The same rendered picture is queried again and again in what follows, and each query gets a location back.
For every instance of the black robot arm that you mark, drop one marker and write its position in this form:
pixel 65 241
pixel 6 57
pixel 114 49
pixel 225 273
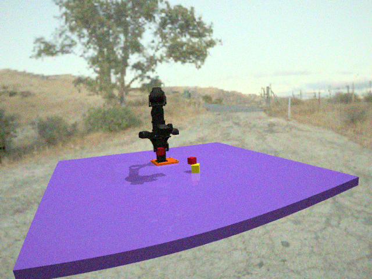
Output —
pixel 156 98

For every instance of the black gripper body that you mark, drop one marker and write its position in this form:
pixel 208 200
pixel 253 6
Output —
pixel 147 134

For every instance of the yellow cube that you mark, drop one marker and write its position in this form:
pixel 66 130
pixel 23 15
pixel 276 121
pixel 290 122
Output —
pixel 195 168

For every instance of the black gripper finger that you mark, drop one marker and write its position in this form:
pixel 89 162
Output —
pixel 164 140
pixel 153 141

